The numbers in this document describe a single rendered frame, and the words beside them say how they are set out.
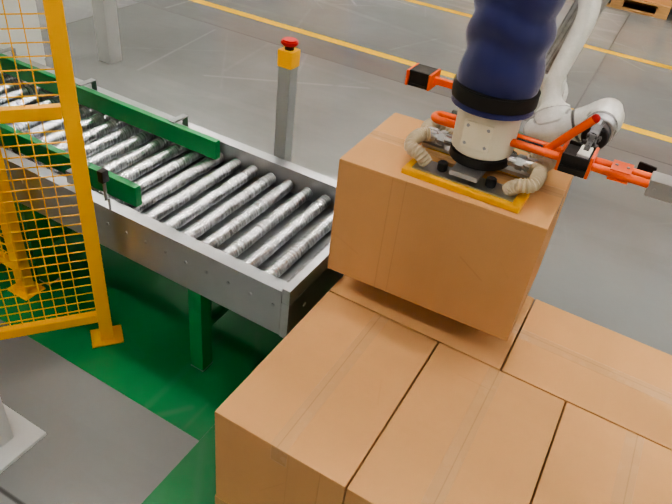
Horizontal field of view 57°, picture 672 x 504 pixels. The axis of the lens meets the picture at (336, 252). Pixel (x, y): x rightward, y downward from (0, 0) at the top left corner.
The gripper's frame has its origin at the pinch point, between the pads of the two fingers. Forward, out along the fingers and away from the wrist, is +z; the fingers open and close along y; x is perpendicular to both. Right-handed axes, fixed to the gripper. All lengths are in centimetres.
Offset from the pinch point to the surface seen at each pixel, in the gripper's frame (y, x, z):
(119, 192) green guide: 59, 147, 22
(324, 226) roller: 63, 78, -13
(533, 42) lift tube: -27.2, 19.4, 7.5
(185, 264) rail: 66, 107, 33
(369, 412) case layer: 64, 24, 54
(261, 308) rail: 69, 75, 33
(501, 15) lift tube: -32.0, 27.7, 10.4
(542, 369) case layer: 63, -12, 10
